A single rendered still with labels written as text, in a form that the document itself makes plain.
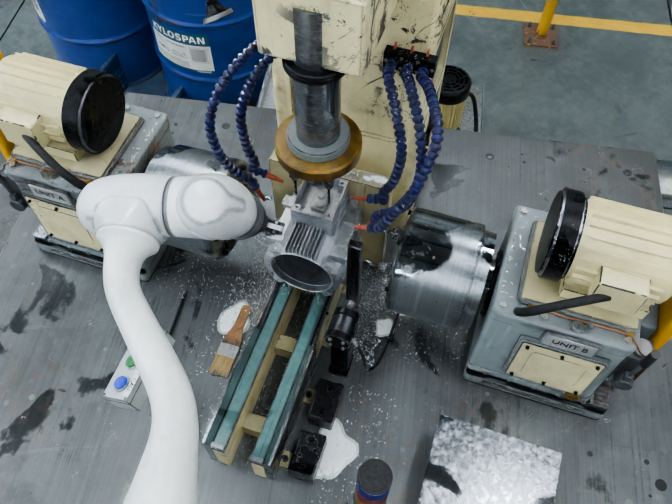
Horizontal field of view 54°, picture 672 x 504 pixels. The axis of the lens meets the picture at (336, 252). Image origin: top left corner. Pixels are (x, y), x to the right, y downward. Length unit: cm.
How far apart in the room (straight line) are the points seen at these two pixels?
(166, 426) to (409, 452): 79
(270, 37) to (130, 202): 36
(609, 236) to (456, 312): 36
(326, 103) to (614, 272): 61
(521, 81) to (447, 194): 165
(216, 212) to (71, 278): 96
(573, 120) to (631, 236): 216
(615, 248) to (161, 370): 82
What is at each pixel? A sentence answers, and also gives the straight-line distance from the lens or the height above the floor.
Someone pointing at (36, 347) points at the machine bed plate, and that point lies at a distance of 187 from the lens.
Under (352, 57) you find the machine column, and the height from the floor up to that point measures 160.
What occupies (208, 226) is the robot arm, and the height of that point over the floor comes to 152.
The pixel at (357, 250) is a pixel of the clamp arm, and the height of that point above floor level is 124.
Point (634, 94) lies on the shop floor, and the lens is 369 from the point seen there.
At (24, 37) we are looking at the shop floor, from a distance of 401.
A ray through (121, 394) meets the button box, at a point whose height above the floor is 107.
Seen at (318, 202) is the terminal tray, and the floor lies 113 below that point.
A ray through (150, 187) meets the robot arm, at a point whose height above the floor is 151.
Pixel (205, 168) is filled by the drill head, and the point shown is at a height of 116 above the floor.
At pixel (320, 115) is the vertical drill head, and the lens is 127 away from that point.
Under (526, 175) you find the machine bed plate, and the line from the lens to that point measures 208.
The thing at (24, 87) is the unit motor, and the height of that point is 135.
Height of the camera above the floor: 236
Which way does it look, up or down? 58 degrees down
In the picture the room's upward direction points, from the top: 1 degrees clockwise
